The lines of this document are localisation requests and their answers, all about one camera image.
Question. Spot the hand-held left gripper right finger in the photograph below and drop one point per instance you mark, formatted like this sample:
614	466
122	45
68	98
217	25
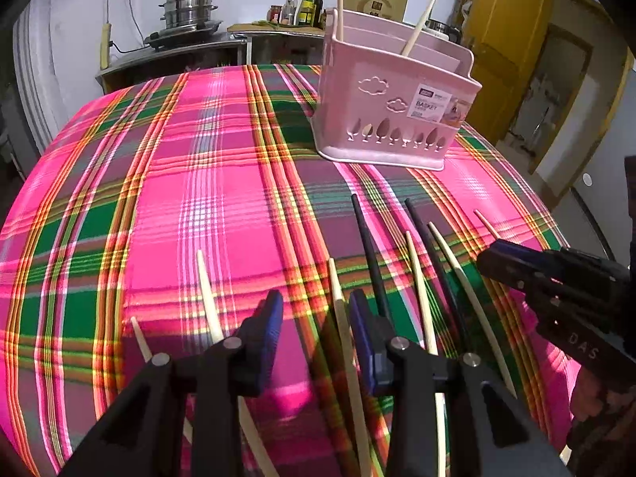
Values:
360	323

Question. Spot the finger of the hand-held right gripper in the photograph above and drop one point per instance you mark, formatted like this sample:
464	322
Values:
502	269
526	253

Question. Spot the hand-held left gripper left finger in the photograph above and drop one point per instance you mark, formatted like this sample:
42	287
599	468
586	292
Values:
271	318

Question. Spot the wooden chopstick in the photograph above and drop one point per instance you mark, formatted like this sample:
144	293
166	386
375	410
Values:
343	318
420	288
208	298
140	340
486	223
468	283
340	0
420	22

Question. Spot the black chopstick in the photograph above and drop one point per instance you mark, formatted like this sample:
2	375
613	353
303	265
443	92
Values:
368	253
426	238

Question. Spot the pink plastic utensil basket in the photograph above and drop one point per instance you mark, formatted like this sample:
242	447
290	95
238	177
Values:
377	124

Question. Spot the person's right hand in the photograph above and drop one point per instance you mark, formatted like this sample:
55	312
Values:
591	397

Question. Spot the pink plaid tablecloth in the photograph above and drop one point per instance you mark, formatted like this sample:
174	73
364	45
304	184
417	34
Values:
198	184

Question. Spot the yellow wooden door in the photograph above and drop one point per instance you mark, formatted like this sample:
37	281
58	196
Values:
502	35

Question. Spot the metal side table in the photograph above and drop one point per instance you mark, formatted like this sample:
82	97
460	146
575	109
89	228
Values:
278	42

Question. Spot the metal counter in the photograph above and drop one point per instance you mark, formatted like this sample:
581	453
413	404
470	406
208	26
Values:
164	62

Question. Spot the black cooktop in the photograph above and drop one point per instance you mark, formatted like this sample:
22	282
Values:
181	37

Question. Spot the brown cardboard box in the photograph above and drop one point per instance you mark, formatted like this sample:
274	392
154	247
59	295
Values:
375	0

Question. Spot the red jar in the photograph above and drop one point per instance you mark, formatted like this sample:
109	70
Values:
275	14

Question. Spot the clear bottle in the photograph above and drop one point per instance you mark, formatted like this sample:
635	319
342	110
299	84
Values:
289	10

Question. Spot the green oil bottle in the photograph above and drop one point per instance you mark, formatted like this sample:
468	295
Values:
306	10

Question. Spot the dark sauce bottle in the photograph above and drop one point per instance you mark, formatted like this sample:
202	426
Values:
318	10

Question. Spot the yellow power strip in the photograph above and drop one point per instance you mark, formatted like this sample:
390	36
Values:
104	47

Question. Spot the steel steamer pot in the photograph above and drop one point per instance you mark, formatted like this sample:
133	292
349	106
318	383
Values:
189	10

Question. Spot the white door frame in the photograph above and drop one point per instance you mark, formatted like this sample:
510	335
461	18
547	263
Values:
35	69

